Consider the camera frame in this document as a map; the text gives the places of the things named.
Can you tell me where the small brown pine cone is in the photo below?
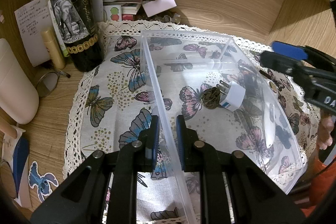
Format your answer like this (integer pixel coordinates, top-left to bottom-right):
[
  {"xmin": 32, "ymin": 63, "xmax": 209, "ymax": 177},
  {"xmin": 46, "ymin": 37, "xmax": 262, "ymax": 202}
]
[{"xmin": 201, "ymin": 87, "xmax": 221, "ymax": 109}]

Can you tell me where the white power plug adapter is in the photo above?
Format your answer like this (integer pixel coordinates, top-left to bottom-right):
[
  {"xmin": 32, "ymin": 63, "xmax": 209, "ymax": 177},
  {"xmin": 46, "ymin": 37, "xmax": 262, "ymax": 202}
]
[{"xmin": 217, "ymin": 80, "xmax": 245, "ymax": 112}]

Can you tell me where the clear plastic storage bin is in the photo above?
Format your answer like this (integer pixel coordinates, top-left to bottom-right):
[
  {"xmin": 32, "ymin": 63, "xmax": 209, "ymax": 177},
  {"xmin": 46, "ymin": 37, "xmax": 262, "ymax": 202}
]
[{"xmin": 141, "ymin": 31, "xmax": 305, "ymax": 223}]

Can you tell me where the person's right hand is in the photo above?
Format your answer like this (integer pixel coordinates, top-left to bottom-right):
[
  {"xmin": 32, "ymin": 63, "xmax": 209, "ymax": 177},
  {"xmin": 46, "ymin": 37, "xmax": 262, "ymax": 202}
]
[{"xmin": 317, "ymin": 110, "xmax": 335, "ymax": 150}]

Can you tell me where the butterfly print lace cloth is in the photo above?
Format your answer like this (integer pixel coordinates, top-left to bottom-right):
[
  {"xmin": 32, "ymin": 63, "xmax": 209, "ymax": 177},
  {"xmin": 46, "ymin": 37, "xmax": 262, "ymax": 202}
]
[{"xmin": 63, "ymin": 22, "xmax": 319, "ymax": 223}]

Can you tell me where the round metal-rimmed mirror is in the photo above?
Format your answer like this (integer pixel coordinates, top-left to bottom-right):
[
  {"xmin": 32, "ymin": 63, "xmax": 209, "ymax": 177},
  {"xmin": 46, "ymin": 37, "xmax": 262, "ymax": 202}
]
[{"xmin": 34, "ymin": 69, "xmax": 71, "ymax": 98}]

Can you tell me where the blue cartoon character sticker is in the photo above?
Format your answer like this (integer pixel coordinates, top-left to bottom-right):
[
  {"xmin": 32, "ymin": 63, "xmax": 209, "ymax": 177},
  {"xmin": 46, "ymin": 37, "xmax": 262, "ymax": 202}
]
[{"xmin": 28, "ymin": 161, "xmax": 59, "ymax": 203}]

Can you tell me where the yellow lip balm tube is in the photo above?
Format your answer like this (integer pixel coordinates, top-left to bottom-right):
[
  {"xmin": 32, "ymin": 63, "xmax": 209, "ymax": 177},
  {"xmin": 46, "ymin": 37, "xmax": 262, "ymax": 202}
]
[{"xmin": 41, "ymin": 28, "xmax": 66, "ymax": 70}]

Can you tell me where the cream cylindrical bottle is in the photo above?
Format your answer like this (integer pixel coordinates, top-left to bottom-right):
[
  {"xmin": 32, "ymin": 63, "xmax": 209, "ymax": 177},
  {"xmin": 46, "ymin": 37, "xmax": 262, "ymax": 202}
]
[{"xmin": 0, "ymin": 38, "xmax": 39, "ymax": 124}]

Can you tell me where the white handwritten paper note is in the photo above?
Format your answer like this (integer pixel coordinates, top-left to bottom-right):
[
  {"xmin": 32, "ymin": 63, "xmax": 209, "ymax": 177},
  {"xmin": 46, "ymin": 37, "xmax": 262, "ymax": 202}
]
[{"xmin": 14, "ymin": 0, "xmax": 52, "ymax": 67}]

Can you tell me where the dark wine bottle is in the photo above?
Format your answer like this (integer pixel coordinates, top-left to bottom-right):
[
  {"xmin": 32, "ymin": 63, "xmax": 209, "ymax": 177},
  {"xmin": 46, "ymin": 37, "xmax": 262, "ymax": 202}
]
[{"xmin": 50, "ymin": 0, "xmax": 103, "ymax": 72}]

